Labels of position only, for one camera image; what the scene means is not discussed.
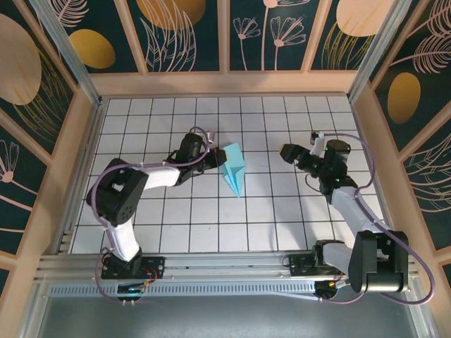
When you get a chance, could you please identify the teal square paper sheet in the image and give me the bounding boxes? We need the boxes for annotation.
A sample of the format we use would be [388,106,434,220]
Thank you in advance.
[219,142,247,198]

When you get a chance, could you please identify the grey metal panel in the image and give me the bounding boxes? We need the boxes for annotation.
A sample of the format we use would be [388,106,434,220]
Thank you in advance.
[20,277,434,338]

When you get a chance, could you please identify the aluminium side rail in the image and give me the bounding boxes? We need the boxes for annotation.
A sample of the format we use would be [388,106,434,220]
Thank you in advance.
[348,94,404,251]
[52,98,106,255]

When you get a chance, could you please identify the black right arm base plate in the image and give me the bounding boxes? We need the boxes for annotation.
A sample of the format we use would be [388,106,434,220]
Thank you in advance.
[288,253,353,279]

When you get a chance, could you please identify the aluminium mounting rail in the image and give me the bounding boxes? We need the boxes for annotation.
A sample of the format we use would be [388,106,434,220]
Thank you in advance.
[35,249,416,279]

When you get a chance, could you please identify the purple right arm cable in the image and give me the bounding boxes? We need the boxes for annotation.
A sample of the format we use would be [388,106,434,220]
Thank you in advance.
[319,132,437,306]

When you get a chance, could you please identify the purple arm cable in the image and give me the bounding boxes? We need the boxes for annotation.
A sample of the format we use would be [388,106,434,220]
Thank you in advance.
[319,132,437,306]
[86,126,216,306]

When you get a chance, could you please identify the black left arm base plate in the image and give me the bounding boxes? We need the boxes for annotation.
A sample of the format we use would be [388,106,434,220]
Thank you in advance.
[101,256,166,280]

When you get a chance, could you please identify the slotted grey cable duct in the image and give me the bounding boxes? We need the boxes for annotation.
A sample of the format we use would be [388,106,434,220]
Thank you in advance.
[49,281,318,299]

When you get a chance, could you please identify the aluminium frame post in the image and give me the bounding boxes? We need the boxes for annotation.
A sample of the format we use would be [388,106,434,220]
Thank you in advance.
[27,0,105,108]
[347,0,420,103]

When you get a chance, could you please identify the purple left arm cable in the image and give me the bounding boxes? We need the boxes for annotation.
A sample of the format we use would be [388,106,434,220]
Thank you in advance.
[86,126,216,306]

